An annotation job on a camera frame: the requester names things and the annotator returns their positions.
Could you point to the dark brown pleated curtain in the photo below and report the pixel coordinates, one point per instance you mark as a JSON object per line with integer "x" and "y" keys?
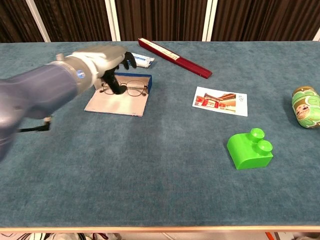
{"x": 162, "y": 17}

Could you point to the blue box with flap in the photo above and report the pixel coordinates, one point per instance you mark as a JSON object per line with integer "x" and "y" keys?
{"x": 120, "y": 105}

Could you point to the green painted doll figure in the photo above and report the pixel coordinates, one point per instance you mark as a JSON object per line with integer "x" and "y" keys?
{"x": 306, "y": 110}

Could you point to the thin-framed eyeglasses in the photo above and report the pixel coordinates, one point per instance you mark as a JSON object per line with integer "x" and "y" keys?
{"x": 135, "y": 90}

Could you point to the dark red folded fan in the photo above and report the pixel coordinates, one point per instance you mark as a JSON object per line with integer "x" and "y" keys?
{"x": 185, "y": 62}

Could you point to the red building postcard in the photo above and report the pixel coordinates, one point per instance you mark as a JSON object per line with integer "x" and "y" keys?
{"x": 220, "y": 101}

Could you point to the teal table cloth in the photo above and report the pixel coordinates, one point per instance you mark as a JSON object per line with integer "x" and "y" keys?
{"x": 160, "y": 187}

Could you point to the white blue toothpaste tube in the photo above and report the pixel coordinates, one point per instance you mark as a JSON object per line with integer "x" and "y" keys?
{"x": 145, "y": 61}

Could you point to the bright green toy block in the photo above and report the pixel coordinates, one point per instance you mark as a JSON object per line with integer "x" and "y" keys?
{"x": 245, "y": 152}

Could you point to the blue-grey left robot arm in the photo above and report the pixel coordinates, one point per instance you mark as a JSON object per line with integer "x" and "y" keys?
{"x": 42, "y": 90}

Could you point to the white metal frame post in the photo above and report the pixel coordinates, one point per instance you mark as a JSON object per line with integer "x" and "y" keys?
{"x": 112, "y": 20}
{"x": 317, "y": 36}
{"x": 209, "y": 20}
{"x": 37, "y": 20}

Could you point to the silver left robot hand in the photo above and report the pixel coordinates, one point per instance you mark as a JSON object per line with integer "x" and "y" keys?
{"x": 107, "y": 57}

